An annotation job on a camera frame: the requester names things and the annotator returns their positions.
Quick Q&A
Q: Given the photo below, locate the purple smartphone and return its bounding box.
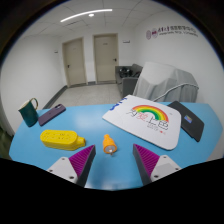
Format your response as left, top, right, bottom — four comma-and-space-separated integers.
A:
37, 103, 67, 127

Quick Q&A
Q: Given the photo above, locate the black flat pad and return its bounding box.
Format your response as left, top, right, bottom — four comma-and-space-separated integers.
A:
167, 100, 205, 143

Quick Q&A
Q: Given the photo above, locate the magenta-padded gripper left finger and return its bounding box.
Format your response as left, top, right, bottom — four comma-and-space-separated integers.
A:
46, 144, 97, 188

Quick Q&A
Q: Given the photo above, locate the long ceiling light strip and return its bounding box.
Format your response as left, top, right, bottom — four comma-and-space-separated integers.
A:
59, 8, 114, 24

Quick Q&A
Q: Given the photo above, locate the white rainbow-print mouse pad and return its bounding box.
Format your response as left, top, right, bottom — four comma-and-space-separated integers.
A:
101, 94, 183, 151

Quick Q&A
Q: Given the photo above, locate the grey cloth-covered object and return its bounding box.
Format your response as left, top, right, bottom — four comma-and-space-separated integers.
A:
132, 61, 200, 103

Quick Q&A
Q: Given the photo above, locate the yellow power strip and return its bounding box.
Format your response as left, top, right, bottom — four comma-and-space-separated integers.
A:
39, 129, 87, 152

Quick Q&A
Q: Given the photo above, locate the beige door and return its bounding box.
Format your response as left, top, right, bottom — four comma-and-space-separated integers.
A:
92, 32, 120, 84
61, 37, 88, 88

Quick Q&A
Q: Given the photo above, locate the teal mug with gold handle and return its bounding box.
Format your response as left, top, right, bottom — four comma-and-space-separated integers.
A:
18, 97, 40, 128

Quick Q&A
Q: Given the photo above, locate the white curved cable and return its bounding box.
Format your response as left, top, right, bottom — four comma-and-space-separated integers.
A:
153, 82, 200, 102

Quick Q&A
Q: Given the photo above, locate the wall logo sign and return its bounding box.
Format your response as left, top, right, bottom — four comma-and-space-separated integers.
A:
145, 24, 199, 41

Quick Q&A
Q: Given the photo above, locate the black bag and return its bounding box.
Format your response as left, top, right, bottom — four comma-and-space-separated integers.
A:
119, 66, 141, 79

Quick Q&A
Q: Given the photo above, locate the orange charger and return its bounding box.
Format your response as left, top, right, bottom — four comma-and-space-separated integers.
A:
102, 133, 118, 156

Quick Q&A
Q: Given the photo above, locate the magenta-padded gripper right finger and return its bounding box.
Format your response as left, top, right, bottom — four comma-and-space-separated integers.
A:
132, 143, 183, 187

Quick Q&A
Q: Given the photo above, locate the grey sofa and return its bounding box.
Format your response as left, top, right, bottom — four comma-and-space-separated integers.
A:
114, 63, 144, 99

